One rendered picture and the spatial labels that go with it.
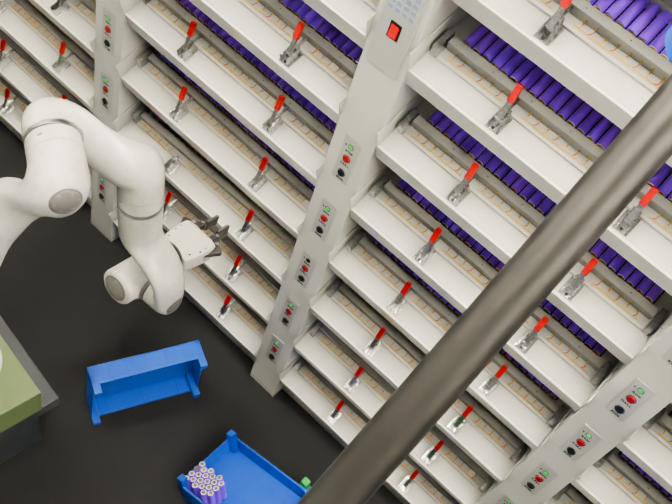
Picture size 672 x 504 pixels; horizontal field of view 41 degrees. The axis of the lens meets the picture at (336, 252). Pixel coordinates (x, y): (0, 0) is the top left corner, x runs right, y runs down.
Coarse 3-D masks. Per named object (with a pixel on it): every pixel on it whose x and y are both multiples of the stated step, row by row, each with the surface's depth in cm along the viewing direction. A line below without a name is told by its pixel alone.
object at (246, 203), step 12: (144, 120) 233; (168, 132) 231; (180, 144) 230; (192, 156) 229; (204, 168) 228; (216, 180) 226; (228, 192) 226; (252, 204) 224; (264, 216) 223; (264, 228) 223; (276, 228) 222; (288, 240) 221
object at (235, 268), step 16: (176, 192) 246; (176, 208) 247; (192, 208) 244; (176, 224) 245; (224, 240) 241; (224, 256) 242; (240, 256) 234; (224, 272) 240; (240, 272) 240; (256, 272) 240; (240, 288) 239; (256, 288) 239; (272, 288) 239; (256, 304) 237; (272, 304) 237
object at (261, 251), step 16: (128, 112) 232; (128, 128) 234; (176, 176) 230; (192, 176) 230; (224, 176) 229; (192, 192) 228; (208, 192) 228; (224, 192) 228; (240, 192) 228; (208, 208) 226; (224, 208) 226; (224, 224) 225; (240, 224) 225; (256, 224) 225; (240, 240) 224; (256, 240) 223; (272, 240) 223; (256, 256) 222; (272, 256) 222; (288, 256) 222; (272, 272) 221
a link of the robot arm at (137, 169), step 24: (24, 120) 157; (48, 120) 155; (72, 120) 158; (96, 120) 160; (96, 144) 161; (120, 144) 160; (144, 144) 164; (96, 168) 164; (120, 168) 161; (144, 168) 163; (120, 192) 169; (144, 192) 167; (144, 216) 173
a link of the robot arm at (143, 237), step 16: (128, 224) 175; (144, 224) 175; (160, 224) 179; (128, 240) 180; (144, 240) 179; (160, 240) 183; (144, 256) 182; (160, 256) 184; (176, 256) 187; (144, 272) 183; (160, 272) 184; (176, 272) 187; (160, 288) 185; (176, 288) 188; (160, 304) 189; (176, 304) 193
